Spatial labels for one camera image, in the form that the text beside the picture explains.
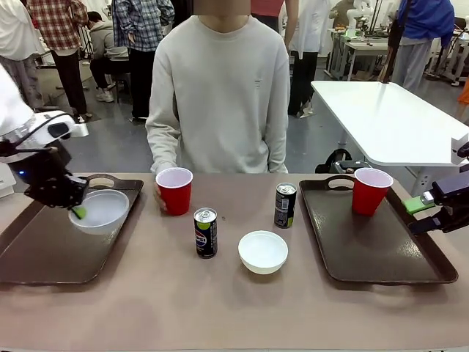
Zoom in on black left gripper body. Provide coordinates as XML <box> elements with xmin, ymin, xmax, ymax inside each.
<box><xmin>0</xmin><ymin>139</ymin><xmax>73</xmax><ymax>192</ymax></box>

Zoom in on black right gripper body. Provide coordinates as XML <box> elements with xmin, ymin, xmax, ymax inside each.
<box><xmin>430</xmin><ymin>170</ymin><xmax>469</xmax><ymax>207</ymax></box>

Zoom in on white plastic bowl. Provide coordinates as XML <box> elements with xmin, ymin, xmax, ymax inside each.
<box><xmin>237</xmin><ymin>230</ymin><xmax>289</xmax><ymax>274</ymax></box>
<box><xmin>68</xmin><ymin>188</ymin><xmax>130</xmax><ymax>236</ymax></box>

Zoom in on red plastic party cup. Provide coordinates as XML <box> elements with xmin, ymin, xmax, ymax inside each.
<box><xmin>352</xmin><ymin>167</ymin><xmax>394</xmax><ymax>216</ymax></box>
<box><xmin>155</xmin><ymin>166</ymin><xmax>193</xmax><ymax>216</ymax></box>

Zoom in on black Pepsi can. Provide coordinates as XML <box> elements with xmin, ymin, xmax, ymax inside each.
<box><xmin>193</xmin><ymin>207</ymin><xmax>218</xmax><ymax>260</ymax></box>
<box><xmin>274</xmin><ymin>182</ymin><xmax>298</xmax><ymax>230</ymax></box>

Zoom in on person's right forearm beige sleeve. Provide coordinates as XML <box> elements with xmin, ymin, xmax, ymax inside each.
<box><xmin>145</xmin><ymin>117</ymin><xmax>181</xmax><ymax>175</ymax></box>

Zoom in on person's left forearm beige sleeve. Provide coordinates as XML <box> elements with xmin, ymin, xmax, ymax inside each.
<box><xmin>264</xmin><ymin>120</ymin><xmax>290</xmax><ymax>174</ymax></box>

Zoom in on person's right hand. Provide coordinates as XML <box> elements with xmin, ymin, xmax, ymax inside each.
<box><xmin>152</xmin><ymin>183</ymin><xmax>169</xmax><ymax>214</ymax></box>

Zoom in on brown plastic serving tray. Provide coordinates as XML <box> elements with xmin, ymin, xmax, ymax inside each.
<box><xmin>0</xmin><ymin>174</ymin><xmax>144</xmax><ymax>285</ymax></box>
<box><xmin>298</xmin><ymin>175</ymin><xmax>459</xmax><ymax>285</ymax></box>

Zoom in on black device with red dot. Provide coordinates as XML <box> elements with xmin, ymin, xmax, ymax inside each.
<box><xmin>336</xmin><ymin>159</ymin><xmax>369</xmax><ymax>173</ymax></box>

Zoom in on orange garment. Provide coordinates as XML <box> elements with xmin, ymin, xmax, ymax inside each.
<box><xmin>457</xmin><ymin>83</ymin><xmax>469</xmax><ymax>119</ymax></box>

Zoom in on white folding table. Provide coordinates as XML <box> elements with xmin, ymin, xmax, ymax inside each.
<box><xmin>310</xmin><ymin>80</ymin><xmax>469</xmax><ymax>166</ymax></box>

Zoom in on black bag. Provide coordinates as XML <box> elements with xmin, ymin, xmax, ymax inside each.
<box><xmin>315</xmin><ymin>148</ymin><xmax>353</xmax><ymax>174</ymax></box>

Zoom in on bystander in white shirt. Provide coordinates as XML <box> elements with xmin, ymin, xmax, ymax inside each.
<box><xmin>0</xmin><ymin>0</ymin><xmax>47</xmax><ymax>113</ymax></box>

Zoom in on bystander in grey hoodie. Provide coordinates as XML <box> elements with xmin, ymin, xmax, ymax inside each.
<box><xmin>86</xmin><ymin>10</ymin><xmax>131</xmax><ymax>103</ymax></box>

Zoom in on bystander in red plaid shirt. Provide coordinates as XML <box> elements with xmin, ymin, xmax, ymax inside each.
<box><xmin>26</xmin><ymin>0</ymin><xmax>89</xmax><ymax>124</ymax></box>

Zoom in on grey workbench table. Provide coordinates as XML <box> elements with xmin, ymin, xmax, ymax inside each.
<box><xmin>329</xmin><ymin>28</ymin><xmax>390</xmax><ymax>82</ymax></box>

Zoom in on bystander in blue jacket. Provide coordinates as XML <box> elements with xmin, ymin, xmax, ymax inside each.
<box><xmin>387</xmin><ymin>0</ymin><xmax>456</xmax><ymax>91</ymax></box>

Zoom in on person in beige sweatshirt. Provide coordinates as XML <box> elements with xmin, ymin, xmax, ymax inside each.
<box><xmin>144</xmin><ymin>14</ymin><xmax>291</xmax><ymax>175</ymax></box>

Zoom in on bystander in blue plaid shirt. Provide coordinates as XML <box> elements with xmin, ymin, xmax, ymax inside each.
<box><xmin>111</xmin><ymin>0</ymin><xmax>176</xmax><ymax>121</ymax></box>

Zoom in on bystander in white coat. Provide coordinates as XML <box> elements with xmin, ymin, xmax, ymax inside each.
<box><xmin>284</xmin><ymin>0</ymin><xmax>333</xmax><ymax>119</ymax></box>

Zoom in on bystander in red top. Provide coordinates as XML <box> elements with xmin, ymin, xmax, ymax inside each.
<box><xmin>248</xmin><ymin>0</ymin><xmax>286</xmax><ymax>37</ymax></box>

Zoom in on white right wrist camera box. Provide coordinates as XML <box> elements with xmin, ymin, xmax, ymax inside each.
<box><xmin>450</xmin><ymin>132</ymin><xmax>469</xmax><ymax>164</ymax></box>

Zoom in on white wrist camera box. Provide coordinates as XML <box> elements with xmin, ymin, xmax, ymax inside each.
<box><xmin>34</xmin><ymin>111</ymin><xmax>89</xmax><ymax>139</ymax></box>
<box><xmin>450</xmin><ymin>132</ymin><xmax>469</xmax><ymax>164</ymax></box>

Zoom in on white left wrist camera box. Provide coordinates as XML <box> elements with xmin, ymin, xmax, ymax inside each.
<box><xmin>34</xmin><ymin>111</ymin><xmax>89</xmax><ymax>139</ymax></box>

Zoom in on white metal frame table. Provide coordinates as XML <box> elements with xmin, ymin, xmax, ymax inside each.
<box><xmin>426</xmin><ymin>31</ymin><xmax>469</xmax><ymax>88</ymax></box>

